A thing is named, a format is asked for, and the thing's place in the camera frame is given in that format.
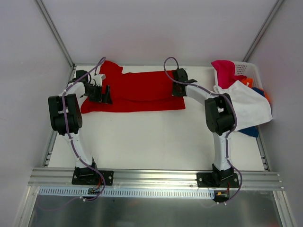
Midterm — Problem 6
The magenta t shirt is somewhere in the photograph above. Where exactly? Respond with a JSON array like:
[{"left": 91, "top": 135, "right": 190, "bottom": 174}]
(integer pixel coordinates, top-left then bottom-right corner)
[{"left": 211, "top": 60, "right": 247, "bottom": 89}]

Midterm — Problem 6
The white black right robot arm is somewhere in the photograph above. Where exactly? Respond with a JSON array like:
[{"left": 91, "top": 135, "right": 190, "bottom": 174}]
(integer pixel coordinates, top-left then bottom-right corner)
[{"left": 172, "top": 69, "right": 240, "bottom": 188}]

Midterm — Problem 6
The left aluminium frame bar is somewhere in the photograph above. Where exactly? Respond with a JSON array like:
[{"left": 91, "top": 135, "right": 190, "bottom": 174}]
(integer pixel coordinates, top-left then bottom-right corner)
[{"left": 41, "top": 67, "right": 76, "bottom": 166}]

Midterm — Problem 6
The white slotted cable duct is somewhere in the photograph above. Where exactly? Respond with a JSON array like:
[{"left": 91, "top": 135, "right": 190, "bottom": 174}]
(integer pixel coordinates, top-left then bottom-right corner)
[{"left": 38, "top": 186, "right": 215, "bottom": 199}]

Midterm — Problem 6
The aluminium frame bar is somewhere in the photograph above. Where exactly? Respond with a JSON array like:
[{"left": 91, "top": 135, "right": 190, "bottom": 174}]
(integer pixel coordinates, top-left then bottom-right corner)
[
  {"left": 74, "top": 62, "right": 212, "bottom": 68},
  {"left": 41, "top": 67, "right": 76, "bottom": 166}
]

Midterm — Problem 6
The blue t shirt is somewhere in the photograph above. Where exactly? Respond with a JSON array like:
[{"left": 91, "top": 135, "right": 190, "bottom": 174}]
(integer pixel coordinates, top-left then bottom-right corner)
[{"left": 239, "top": 87, "right": 266, "bottom": 138}]

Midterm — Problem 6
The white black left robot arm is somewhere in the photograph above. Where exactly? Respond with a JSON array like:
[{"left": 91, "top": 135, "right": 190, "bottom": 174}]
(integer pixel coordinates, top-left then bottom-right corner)
[{"left": 48, "top": 70, "right": 114, "bottom": 186}]

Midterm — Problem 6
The rear aluminium frame bar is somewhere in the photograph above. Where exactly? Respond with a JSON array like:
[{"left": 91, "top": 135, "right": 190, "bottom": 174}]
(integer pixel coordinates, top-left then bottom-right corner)
[{"left": 74, "top": 62, "right": 212, "bottom": 68}]

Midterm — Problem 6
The right aluminium frame post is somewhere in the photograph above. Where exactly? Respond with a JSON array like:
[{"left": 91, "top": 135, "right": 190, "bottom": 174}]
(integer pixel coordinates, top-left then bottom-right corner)
[{"left": 242, "top": 0, "right": 285, "bottom": 62}]

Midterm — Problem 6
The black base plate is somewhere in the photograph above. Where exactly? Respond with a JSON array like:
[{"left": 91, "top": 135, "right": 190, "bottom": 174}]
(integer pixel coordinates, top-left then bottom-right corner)
[
  {"left": 196, "top": 172, "right": 240, "bottom": 188},
  {"left": 71, "top": 168, "right": 114, "bottom": 186}
]

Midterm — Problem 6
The red t shirt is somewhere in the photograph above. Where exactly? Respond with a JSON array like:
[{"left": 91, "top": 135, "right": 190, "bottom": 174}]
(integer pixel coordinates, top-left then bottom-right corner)
[{"left": 80, "top": 61, "right": 186, "bottom": 114}]

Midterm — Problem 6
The aluminium mounting rail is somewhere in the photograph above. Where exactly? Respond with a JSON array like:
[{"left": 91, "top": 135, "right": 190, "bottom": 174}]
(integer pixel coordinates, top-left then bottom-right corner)
[{"left": 28, "top": 167, "right": 285, "bottom": 191}]

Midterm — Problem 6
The orange t shirt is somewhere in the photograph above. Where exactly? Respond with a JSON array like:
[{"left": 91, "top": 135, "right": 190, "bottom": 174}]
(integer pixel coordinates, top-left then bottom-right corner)
[{"left": 241, "top": 78, "right": 270, "bottom": 102}]

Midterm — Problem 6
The left aluminium frame post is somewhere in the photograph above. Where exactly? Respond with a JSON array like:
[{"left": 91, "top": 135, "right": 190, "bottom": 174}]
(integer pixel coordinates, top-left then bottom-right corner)
[{"left": 34, "top": 0, "right": 75, "bottom": 68}]

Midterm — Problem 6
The white plastic basket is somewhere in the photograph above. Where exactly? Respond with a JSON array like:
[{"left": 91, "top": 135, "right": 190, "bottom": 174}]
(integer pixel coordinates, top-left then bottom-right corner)
[{"left": 215, "top": 61, "right": 263, "bottom": 89}]

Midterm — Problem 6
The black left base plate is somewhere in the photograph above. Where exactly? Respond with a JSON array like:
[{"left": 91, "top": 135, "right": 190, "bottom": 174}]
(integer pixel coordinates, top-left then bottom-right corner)
[{"left": 71, "top": 168, "right": 114, "bottom": 186}]

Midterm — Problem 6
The white t shirt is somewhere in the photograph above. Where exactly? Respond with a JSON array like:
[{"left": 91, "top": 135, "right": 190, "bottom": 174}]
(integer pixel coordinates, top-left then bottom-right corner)
[{"left": 214, "top": 81, "right": 273, "bottom": 131}]

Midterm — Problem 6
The aluminium frame post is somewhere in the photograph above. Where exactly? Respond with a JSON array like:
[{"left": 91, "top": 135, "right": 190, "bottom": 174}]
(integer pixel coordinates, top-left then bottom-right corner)
[
  {"left": 34, "top": 0, "right": 75, "bottom": 68},
  {"left": 242, "top": 0, "right": 285, "bottom": 62}
]

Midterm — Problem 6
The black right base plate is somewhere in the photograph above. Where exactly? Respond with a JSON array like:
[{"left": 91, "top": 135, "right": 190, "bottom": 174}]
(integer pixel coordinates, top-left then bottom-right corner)
[{"left": 196, "top": 172, "right": 240, "bottom": 188}]

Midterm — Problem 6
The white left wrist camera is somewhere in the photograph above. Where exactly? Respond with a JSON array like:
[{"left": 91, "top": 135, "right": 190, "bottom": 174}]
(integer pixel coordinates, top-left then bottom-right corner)
[{"left": 92, "top": 74, "right": 106, "bottom": 86}]

